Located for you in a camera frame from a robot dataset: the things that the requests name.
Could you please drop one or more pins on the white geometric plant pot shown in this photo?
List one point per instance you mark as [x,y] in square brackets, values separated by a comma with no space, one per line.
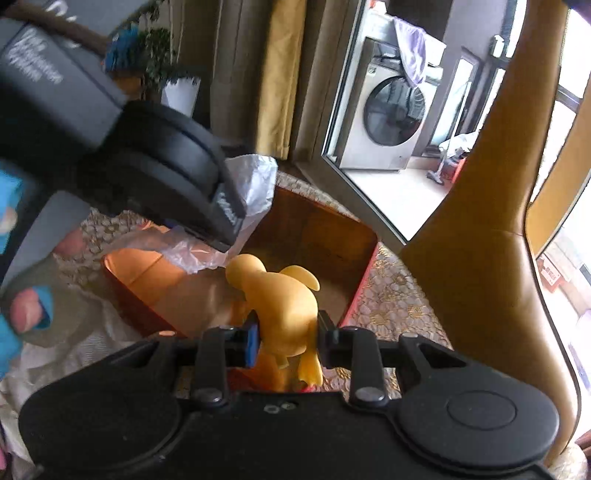
[181,95]

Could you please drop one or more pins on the yellow curtain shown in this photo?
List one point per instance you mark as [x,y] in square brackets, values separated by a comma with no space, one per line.
[278,84]

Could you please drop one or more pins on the mustard leather chair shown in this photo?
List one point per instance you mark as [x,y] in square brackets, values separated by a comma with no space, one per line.
[472,257]

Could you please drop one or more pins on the purple towel on washer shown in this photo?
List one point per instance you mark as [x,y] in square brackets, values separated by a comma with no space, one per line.
[412,45]

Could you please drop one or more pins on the translucent plastic bag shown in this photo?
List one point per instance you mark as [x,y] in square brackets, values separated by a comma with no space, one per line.
[217,229]

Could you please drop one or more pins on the silver front-load washing machine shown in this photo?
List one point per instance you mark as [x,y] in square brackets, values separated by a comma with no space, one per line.
[385,114]

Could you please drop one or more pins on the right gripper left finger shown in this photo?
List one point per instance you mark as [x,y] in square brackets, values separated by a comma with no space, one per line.
[219,349]

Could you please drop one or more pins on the yellow plush duck toy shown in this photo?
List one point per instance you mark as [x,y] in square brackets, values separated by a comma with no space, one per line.
[285,304]

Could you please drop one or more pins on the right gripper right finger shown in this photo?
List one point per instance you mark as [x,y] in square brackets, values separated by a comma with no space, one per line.
[357,350]

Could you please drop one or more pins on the red rectangular storage box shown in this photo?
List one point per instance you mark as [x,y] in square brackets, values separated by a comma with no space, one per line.
[302,258]

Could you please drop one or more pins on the gold floral lace tablecloth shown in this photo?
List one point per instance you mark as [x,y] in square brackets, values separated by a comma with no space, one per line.
[391,303]

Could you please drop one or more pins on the potted green plant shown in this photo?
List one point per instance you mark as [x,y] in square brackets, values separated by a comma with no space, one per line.
[144,56]

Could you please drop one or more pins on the hand in blue glove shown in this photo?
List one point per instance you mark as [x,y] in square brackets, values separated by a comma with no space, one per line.
[32,308]

